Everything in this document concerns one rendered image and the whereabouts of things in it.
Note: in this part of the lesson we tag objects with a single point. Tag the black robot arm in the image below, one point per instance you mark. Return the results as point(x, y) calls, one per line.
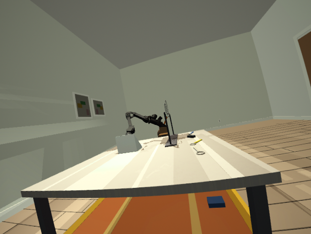
point(146, 119)

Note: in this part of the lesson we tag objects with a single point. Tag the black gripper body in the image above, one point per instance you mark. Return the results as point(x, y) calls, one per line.
point(158, 123)

